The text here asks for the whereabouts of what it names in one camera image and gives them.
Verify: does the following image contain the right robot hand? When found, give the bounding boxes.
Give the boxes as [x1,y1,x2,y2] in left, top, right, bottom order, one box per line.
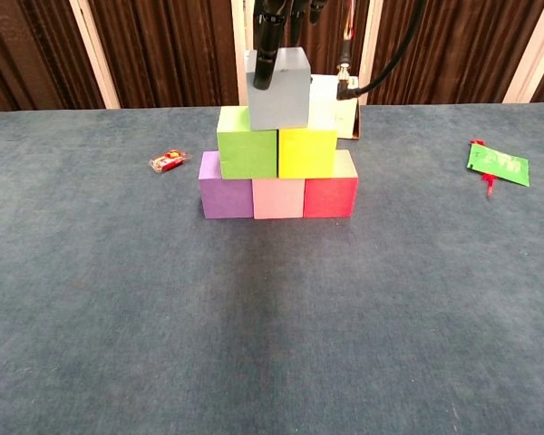
[252,0,330,92]

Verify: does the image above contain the light blue foam cube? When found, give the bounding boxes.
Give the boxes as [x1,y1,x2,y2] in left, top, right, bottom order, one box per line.
[244,46,312,131]

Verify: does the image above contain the green foam cube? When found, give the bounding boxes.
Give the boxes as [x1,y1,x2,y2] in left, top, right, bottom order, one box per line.
[216,105,279,180]

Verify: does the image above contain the yellow foam cube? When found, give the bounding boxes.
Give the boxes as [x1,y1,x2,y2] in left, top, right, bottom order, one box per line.
[277,127,339,179]

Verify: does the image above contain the purple foam cube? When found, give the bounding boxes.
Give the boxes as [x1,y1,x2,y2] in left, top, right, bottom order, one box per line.
[198,150,255,220]

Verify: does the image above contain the red foam cube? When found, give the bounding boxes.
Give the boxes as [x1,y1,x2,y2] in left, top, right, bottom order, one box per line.
[302,149,360,219]

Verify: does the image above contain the white cardboard box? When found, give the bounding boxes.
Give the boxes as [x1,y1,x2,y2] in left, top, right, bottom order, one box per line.
[307,74,363,140]

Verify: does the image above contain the red candy wrapper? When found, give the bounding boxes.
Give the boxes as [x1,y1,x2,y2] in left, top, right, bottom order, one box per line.
[149,149,193,176]

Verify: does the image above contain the pink foam cube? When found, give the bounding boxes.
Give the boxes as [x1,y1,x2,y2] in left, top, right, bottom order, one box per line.
[251,177,306,220]

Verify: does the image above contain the green sachet packet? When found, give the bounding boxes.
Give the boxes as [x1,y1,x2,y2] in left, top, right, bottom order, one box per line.
[466,142,531,188]

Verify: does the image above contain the small red ribbon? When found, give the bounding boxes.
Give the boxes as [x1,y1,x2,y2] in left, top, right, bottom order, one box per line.
[469,139,500,198]

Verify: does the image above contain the teal felt table cover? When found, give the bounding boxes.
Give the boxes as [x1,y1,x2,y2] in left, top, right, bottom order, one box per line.
[0,102,544,435]

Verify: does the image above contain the white frame post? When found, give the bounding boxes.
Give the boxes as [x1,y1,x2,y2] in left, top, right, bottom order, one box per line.
[502,0,544,104]
[69,0,121,110]
[358,0,384,106]
[230,0,261,108]

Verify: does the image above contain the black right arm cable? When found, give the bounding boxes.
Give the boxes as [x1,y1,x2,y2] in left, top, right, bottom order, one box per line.
[335,0,428,102]

